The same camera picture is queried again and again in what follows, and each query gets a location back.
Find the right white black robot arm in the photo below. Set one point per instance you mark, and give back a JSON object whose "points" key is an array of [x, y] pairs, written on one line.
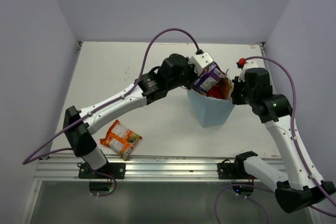
{"points": [[301, 185]]}

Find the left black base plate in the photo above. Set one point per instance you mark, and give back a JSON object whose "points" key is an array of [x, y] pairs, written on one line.
{"points": [[116, 170]]}

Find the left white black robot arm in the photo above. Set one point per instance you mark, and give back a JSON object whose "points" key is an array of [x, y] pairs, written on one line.
{"points": [[80, 125]]}

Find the red emergency knob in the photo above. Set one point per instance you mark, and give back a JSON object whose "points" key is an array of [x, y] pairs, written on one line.
{"points": [[241, 62]]}

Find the aluminium mounting rail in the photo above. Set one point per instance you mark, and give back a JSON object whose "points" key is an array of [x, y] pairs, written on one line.
{"points": [[136, 169]]}

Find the purple snack packet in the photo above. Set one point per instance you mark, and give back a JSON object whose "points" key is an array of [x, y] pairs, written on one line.
{"points": [[210, 77]]}

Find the orange snack packet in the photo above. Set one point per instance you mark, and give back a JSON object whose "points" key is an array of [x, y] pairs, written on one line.
{"points": [[120, 139]]}

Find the red gummy candy bag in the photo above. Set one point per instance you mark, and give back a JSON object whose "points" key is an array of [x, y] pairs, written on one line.
{"points": [[215, 92]]}

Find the yellow Kettle chips bag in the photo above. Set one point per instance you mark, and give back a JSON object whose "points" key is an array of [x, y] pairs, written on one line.
{"points": [[225, 88]]}

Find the light blue paper bag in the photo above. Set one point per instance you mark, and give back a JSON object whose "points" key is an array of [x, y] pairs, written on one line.
{"points": [[209, 111]]}

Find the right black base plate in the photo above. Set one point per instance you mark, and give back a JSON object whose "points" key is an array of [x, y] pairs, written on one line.
{"points": [[232, 170]]}

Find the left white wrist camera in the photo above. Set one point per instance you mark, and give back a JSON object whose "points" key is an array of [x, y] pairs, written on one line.
{"points": [[200, 62]]}

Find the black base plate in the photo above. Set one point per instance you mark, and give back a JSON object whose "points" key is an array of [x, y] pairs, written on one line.
{"points": [[232, 170], [116, 170]]}

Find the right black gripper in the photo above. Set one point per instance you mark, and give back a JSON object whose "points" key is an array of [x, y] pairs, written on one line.
{"points": [[235, 99]]}

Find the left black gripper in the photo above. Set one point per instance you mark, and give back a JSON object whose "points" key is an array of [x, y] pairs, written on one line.
{"points": [[194, 76]]}

